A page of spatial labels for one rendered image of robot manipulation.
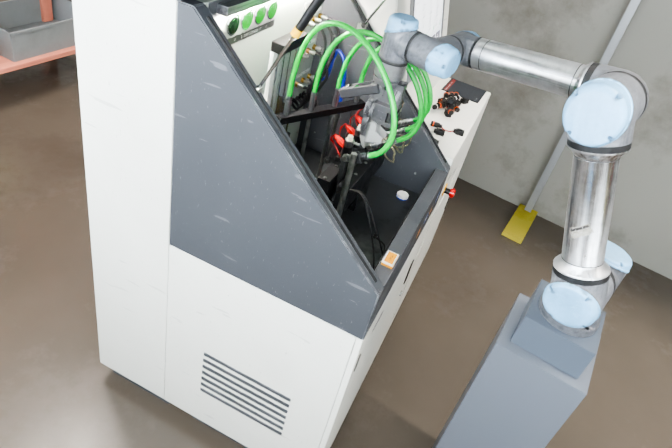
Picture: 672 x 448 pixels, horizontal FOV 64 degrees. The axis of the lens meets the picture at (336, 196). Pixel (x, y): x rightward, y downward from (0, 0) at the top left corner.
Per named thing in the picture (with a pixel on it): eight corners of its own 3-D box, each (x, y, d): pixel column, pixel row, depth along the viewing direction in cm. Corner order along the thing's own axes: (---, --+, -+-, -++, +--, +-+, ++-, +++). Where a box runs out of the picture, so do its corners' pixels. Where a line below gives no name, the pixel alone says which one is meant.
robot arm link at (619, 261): (615, 290, 136) (643, 250, 128) (598, 316, 127) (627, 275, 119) (570, 263, 141) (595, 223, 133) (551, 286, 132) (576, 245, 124)
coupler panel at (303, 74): (297, 104, 171) (315, 6, 154) (288, 100, 172) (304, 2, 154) (315, 91, 182) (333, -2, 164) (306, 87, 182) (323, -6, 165)
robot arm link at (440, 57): (473, 44, 126) (435, 27, 131) (449, 51, 118) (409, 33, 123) (462, 75, 130) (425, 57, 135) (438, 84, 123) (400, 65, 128)
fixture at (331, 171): (338, 231, 159) (349, 190, 151) (308, 218, 162) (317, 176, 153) (378, 180, 186) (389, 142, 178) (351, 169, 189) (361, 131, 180)
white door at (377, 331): (318, 474, 174) (368, 337, 135) (312, 470, 175) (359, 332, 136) (385, 338, 225) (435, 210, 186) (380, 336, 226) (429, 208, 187)
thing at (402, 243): (368, 330, 137) (384, 286, 127) (353, 322, 138) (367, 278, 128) (433, 210, 185) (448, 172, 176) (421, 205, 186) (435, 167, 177)
